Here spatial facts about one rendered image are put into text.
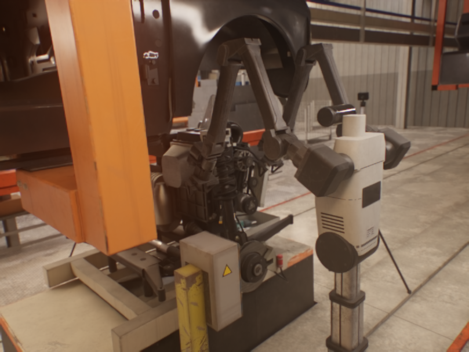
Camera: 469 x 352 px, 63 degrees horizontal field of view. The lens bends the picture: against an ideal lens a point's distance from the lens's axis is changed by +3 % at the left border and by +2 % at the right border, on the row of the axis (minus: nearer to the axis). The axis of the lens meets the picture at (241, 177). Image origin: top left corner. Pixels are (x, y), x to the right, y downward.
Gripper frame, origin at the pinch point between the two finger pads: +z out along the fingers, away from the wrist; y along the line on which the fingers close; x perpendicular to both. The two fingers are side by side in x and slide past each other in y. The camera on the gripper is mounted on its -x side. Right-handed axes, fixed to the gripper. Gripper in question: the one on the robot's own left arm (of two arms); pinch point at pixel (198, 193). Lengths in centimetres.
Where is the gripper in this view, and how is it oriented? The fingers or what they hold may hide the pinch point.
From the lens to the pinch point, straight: 167.5
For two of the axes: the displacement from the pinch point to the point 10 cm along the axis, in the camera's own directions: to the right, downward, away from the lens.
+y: -7.1, 2.0, -6.8
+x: 6.4, 6.0, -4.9
